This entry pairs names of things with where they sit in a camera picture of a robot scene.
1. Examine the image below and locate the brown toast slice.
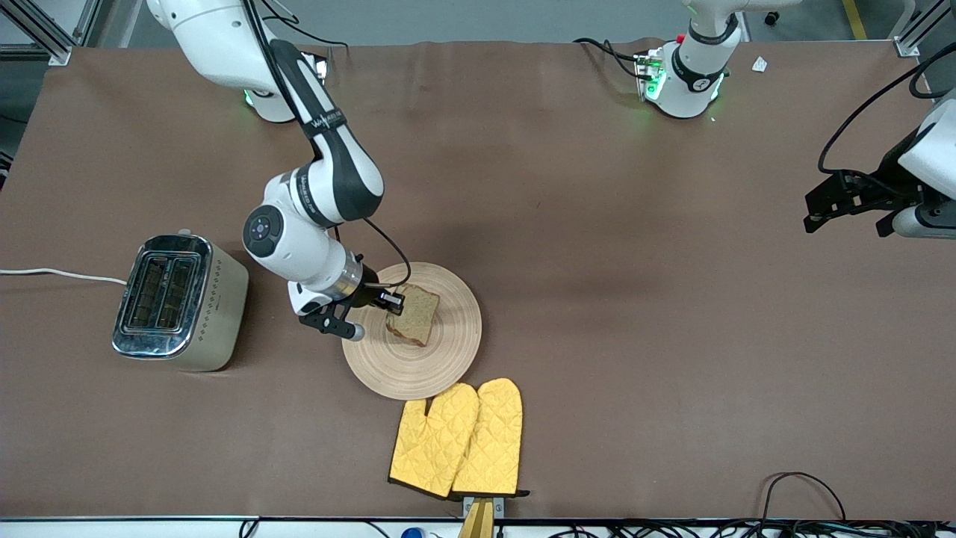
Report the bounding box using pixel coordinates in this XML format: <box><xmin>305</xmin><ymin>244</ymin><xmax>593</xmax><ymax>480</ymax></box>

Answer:
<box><xmin>385</xmin><ymin>284</ymin><xmax>441</xmax><ymax>347</ymax></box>

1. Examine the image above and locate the round wooden plate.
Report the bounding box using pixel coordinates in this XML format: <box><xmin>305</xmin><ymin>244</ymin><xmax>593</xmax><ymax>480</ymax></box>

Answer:
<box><xmin>341</xmin><ymin>262</ymin><xmax>483</xmax><ymax>401</ymax></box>

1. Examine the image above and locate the yellow quilted oven mitt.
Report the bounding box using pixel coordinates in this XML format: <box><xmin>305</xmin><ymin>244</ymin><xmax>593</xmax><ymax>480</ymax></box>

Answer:
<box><xmin>388</xmin><ymin>383</ymin><xmax>480</xmax><ymax>500</ymax></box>
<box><xmin>450</xmin><ymin>377</ymin><xmax>531</xmax><ymax>498</ymax></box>

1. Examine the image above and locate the silver beige toaster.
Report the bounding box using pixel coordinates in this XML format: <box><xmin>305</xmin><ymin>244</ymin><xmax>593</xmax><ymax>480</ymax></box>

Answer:
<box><xmin>112</xmin><ymin>229</ymin><xmax>249</xmax><ymax>372</ymax></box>

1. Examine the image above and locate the brown table cover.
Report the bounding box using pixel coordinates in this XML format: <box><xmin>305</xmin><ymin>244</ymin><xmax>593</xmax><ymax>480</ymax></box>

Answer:
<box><xmin>0</xmin><ymin>39</ymin><xmax>956</xmax><ymax>522</ymax></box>

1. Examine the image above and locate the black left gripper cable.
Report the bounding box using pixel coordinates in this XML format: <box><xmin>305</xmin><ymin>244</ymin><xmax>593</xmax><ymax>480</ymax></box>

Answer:
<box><xmin>818</xmin><ymin>41</ymin><xmax>956</xmax><ymax>195</ymax></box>

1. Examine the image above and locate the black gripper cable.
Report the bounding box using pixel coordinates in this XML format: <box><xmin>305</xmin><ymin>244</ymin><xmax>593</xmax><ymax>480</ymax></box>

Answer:
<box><xmin>243</xmin><ymin>0</ymin><xmax>412</xmax><ymax>292</ymax></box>
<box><xmin>818</xmin><ymin>41</ymin><xmax>956</xmax><ymax>195</ymax></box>

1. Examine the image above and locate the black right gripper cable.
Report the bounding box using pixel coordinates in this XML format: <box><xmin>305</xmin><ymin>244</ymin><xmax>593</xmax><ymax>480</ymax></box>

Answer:
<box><xmin>243</xmin><ymin>0</ymin><xmax>412</xmax><ymax>292</ymax></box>

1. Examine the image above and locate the aluminium frame profile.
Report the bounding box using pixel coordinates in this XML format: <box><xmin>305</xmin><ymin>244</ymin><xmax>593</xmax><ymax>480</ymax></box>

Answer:
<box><xmin>894</xmin><ymin>0</ymin><xmax>943</xmax><ymax>58</ymax></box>
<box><xmin>0</xmin><ymin>0</ymin><xmax>103</xmax><ymax>67</ymax></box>

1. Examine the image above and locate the black looped cable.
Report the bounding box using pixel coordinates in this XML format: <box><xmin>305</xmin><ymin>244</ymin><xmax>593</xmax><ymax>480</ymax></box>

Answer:
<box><xmin>760</xmin><ymin>471</ymin><xmax>847</xmax><ymax>524</ymax></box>

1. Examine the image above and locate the black right base cable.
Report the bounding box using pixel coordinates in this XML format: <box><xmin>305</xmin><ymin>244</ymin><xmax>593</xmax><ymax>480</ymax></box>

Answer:
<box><xmin>258</xmin><ymin>0</ymin><xmax>350</xmax><ymax>55</ymax></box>

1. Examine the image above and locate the black base cable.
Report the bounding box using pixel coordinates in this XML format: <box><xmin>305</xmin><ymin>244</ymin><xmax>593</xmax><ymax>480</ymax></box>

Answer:
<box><xmin>258</xmin><ymin>0</ymin><xmax>350</xmax><ymax>55</ymax></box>
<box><xmin>573</xmin><ymin>37</ymin><xmax>654</xmax><ymax>81</ymax></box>

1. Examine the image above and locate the black left base cable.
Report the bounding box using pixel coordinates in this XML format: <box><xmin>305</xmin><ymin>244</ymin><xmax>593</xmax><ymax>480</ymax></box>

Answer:
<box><xmin>573</xmin><ymin>37</ymin><xmax>654</xmax><ymax>81</ymax></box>

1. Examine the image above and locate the white toaster power cord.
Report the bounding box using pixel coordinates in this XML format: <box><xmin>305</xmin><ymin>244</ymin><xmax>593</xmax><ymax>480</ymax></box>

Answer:
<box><xmin>0</xmin><ymin>268</ymin><xmax>128</xmax><ymax>285</ymax></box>

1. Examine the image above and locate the black cable bundle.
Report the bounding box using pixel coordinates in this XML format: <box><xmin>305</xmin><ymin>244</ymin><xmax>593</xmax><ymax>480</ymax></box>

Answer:
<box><xmin>553</xmin><ymin>518</ymin><xmax>956</xmax><ymax>538</ymax></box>

